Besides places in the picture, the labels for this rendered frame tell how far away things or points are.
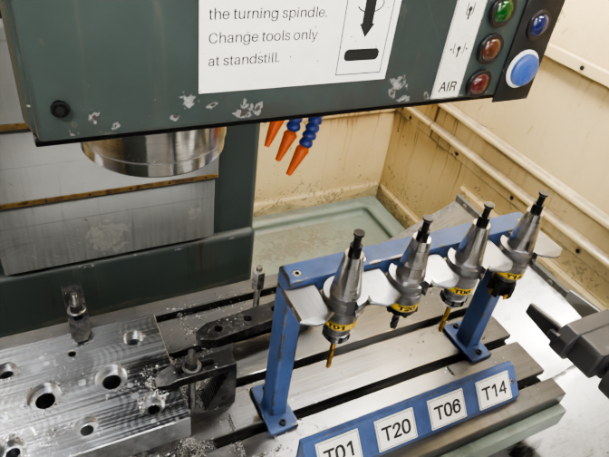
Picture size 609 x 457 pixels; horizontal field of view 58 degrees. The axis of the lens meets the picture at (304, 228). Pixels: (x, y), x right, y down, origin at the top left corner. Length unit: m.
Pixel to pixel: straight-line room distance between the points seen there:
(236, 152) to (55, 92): 0.92
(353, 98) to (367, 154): 1.52
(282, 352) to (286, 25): 0.57
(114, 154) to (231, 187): 0.77
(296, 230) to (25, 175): 1.01
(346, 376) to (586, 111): 0.80
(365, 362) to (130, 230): 0.58
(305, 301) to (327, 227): 1.21
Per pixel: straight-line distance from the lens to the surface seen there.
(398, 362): 1.14
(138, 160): 0.57
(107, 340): 1.01
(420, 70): 0.49
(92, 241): 1.27
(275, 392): 0.94
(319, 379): 1.07
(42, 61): 0.37
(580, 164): 1.44
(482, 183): 1.66
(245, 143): 1.27
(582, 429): 1.38
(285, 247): 1.83
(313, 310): 0.74
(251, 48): 0.40
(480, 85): 0.53
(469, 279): 0.88
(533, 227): 0.92
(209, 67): 0.40
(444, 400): 1.04
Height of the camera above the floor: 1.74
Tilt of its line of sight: 37 degrees down
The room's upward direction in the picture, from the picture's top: 9 degrees clockwise
